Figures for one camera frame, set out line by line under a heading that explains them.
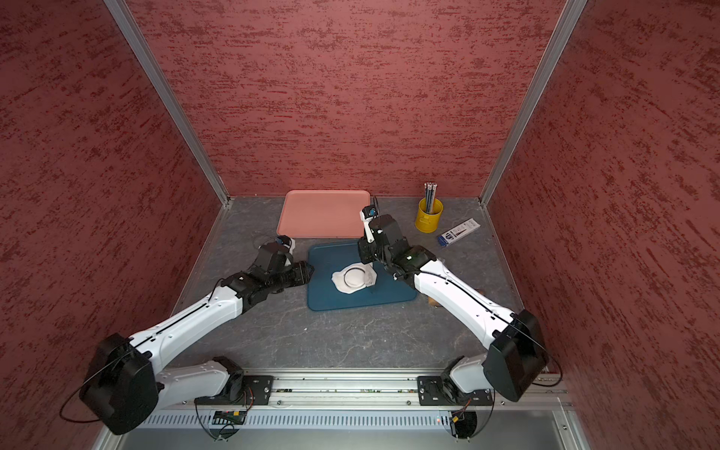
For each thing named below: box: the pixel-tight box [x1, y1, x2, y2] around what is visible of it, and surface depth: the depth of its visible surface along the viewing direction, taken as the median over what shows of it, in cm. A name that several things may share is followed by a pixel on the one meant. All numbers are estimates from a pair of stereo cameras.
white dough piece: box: [331, 262, 378, 295], surface depth 97 cm
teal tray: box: [306, 241, 418, 312], surface depth 93 cm
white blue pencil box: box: [436, 217, 481, 247], surface depth 110 cm
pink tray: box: [276, 190, 372, 240], surface depth 121 cm
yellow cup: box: [414, 195, 444, 234], surface depth 106 cm
